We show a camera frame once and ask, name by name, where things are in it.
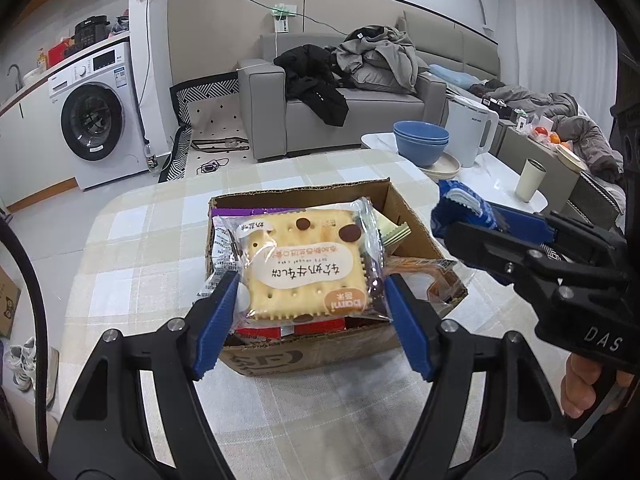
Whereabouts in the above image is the blue folded cloth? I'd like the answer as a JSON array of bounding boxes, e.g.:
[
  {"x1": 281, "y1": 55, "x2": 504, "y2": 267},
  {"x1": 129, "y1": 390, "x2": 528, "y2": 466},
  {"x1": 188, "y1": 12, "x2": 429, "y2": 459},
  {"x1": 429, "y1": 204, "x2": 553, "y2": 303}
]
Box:
[{"x1": 429, "y1": 64, "x2": 482, "y2": 90}]

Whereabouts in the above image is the red snack packet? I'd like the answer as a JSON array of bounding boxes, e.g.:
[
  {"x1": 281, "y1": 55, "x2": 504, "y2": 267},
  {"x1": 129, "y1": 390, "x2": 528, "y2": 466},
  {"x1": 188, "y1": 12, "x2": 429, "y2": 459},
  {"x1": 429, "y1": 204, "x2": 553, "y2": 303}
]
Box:
[{"x1": 235, "y1": 316, "x2": 347, "y2": 342}]

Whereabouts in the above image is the clear cracker biscuit packet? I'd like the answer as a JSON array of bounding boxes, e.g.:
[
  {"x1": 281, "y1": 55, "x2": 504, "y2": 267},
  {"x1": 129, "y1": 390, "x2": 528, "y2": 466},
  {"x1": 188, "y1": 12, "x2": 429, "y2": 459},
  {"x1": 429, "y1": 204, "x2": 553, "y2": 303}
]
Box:
[{"x1": 194, "y1": 197, "x2": 392, "y2": 323}]

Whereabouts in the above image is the small printed cardboard box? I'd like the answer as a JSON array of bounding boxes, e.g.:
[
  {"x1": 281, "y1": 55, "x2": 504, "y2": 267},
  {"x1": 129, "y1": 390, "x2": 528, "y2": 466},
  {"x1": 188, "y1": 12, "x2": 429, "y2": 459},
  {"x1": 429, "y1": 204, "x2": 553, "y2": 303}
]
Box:
[{"x1": 0, "y1": 265, "x2": 22, "y2": 339}]

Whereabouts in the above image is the white washing machine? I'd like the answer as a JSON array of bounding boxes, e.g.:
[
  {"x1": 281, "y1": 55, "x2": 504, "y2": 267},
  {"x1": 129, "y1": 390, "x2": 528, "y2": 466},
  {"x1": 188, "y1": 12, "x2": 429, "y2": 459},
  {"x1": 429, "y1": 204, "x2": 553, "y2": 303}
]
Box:
[{"x1": 47, "y1": 42, "x2": 151, "y2": 191}]

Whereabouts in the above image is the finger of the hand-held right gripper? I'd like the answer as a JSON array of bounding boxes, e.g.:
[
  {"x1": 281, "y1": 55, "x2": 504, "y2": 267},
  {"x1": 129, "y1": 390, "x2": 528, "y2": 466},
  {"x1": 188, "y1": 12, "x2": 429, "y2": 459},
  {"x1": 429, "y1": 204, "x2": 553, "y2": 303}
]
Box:
[
  {"x1": 492, "y1": 205, "x2": 627, "y2": 267},
  {"x1": 444, "y1": 220, "x2": 631, "y2": 311}
]

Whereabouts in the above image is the white cup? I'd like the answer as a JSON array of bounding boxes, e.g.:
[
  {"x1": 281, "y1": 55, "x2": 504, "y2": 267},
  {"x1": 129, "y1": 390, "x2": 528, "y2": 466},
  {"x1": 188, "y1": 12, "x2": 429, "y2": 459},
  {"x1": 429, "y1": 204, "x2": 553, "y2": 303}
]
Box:
[{"x1": 515, "y1": 158, "x2": 547, "y2": 204}]

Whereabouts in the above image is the green cookie package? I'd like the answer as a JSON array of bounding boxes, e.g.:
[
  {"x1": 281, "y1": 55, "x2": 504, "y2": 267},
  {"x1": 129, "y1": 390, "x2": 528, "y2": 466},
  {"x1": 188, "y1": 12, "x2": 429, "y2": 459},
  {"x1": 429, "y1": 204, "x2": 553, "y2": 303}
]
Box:
[{"x1": 374, "y1": 212, "x2": 412, "y2": 248}]

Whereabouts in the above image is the purple silver snack packet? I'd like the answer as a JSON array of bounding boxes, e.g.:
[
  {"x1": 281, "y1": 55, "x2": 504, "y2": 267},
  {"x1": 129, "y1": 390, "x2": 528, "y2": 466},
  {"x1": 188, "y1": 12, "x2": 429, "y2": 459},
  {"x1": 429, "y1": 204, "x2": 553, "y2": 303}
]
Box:
[{"x1": 210, "y1": 202, "x2": 363, "y2": 291}]

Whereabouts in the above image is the person's right hand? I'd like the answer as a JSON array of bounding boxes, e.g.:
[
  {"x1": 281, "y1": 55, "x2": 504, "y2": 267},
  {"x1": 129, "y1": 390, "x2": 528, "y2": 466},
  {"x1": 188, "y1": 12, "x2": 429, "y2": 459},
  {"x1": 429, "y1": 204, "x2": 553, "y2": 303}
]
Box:
[{"x1": 560, "y1": 354, "x2": 635, "y2": 419}]

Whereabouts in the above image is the beige plate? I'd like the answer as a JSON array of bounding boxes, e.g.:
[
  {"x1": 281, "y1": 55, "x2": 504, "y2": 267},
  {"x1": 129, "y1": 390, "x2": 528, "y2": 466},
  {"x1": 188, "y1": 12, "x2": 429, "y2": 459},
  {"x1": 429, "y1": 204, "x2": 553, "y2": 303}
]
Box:
[{"x1": 425, "y1": 154, "x2": 462, "y2": 179}]

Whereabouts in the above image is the patterned play mat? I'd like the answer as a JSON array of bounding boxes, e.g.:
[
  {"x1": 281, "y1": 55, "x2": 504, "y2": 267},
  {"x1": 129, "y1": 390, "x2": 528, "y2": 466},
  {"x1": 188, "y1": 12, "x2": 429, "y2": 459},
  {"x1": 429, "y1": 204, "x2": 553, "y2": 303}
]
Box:
[{"x1": 159, "y1": 74, "x2": 252, "y2": 184}]

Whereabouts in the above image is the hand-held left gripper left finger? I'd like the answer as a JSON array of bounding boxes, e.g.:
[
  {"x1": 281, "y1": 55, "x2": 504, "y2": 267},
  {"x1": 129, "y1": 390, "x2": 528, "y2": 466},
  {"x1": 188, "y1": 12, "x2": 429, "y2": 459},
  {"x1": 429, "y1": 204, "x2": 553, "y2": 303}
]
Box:
[{"x1": 47, "y1": 271, "x2": 241, "y2": 480}]

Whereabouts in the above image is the white counter cabinet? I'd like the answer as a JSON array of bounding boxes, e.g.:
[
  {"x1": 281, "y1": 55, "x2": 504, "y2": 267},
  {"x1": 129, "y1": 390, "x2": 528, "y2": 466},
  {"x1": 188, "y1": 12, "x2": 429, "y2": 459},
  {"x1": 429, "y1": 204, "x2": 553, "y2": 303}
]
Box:
[{"x1": 0, "y1": 75, "x2": 77, "y2": 212}]

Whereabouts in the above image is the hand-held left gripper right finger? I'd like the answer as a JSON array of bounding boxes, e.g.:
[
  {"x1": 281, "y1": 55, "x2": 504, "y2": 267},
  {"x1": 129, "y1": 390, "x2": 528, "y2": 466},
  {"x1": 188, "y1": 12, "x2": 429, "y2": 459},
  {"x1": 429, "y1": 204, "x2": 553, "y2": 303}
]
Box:
[{"x1": 384, "y1": 274, "x2": 573, "y2": 480}]

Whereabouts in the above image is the grey blanket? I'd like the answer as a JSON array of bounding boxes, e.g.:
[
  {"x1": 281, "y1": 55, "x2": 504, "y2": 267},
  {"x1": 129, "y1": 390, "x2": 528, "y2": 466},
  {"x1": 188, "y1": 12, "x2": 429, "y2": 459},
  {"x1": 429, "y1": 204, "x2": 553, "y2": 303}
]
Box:
[{"x1": 470, "y1": 80, "x2": 622, "y2": 182}]

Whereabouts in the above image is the grey sofa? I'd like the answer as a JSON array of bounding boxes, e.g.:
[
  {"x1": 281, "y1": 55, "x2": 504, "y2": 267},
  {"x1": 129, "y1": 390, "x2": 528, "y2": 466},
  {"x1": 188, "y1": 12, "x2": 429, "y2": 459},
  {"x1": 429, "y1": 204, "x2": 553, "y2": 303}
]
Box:
[{"x1": 237, "y1": 10, "x2": 501, "y2": 162}]

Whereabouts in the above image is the wall socket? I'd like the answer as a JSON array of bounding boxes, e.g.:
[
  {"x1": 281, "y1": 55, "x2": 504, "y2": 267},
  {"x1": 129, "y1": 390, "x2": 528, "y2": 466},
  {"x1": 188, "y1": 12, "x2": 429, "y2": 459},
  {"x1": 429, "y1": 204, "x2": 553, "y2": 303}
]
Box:
[{"x1": 267, "y1": 4, "x2": 297, "y2": 34}]

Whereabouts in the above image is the white kettle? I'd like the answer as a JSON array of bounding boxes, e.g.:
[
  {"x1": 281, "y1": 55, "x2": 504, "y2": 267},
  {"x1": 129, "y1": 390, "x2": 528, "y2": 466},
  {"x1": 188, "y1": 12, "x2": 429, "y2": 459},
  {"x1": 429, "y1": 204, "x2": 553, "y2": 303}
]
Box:
[{"x1": 444, "y1": 97, "x2": 501, "y2": 169}]

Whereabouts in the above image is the orange snack packet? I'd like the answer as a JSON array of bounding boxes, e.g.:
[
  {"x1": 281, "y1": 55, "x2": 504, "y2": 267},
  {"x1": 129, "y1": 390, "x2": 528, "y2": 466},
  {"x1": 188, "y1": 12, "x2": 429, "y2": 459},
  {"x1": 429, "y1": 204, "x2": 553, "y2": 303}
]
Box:
[{"x1": 384, "y1": 255, "x2": 460, "y2": 306}]

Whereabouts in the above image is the brown cardboard box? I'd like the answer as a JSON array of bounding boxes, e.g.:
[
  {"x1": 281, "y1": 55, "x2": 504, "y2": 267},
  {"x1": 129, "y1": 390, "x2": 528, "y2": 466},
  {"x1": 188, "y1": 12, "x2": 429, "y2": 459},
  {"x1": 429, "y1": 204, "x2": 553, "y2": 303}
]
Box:
[{"x1": 207, "y1": 177, "x2": 469, "y2": 378}]

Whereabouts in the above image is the white sneaker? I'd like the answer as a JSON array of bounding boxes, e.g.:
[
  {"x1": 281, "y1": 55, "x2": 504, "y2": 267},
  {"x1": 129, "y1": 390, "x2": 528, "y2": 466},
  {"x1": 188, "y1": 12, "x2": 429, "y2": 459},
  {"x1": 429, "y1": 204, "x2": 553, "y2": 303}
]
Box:
[
  {"x1": 2, "y1": 337, "x2": 37, "y2": 376},
  {"x1": 11, "y1": 367, "x2": 40, "y2": 392}
]

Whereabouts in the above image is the blue snack packet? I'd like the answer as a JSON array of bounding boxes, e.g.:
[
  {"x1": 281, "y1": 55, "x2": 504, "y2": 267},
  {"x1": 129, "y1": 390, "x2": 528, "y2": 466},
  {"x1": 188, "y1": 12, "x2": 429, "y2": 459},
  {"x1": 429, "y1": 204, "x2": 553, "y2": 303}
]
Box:
[{"x1": 431, "y1": 179, "x2": 502, "y2": 239}]

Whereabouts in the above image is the grey clothes pile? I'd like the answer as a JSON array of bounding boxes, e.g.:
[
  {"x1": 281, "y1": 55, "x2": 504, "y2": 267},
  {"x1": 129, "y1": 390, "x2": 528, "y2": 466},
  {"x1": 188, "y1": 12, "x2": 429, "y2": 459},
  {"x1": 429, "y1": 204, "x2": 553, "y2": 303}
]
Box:
[{"x1": 334, "y1": 26, "x2": 432, "y2": 94}]

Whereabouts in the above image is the red box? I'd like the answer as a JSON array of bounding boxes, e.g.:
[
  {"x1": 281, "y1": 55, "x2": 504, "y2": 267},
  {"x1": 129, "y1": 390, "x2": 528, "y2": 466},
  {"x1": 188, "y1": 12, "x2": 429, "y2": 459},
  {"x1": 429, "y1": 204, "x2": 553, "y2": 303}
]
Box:
[{"x1": 47, "y1": 40, "x2": 77, "y2": 69}]

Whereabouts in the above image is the black pressure cooker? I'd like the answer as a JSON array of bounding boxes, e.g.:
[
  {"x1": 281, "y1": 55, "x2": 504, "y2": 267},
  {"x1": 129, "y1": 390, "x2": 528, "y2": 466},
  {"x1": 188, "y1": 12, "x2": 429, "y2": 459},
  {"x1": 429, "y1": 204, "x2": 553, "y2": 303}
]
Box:
[{"x1": 74, "y1": 15, "x2": 110, "y2": 44}]

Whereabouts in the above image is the black jacket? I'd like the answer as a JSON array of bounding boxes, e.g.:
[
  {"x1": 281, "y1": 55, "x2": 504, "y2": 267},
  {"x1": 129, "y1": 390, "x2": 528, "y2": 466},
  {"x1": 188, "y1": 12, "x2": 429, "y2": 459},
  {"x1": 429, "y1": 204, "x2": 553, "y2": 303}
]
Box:
[{"x1": 274, "y1": 45, "x2": 349, "y2": 127}]

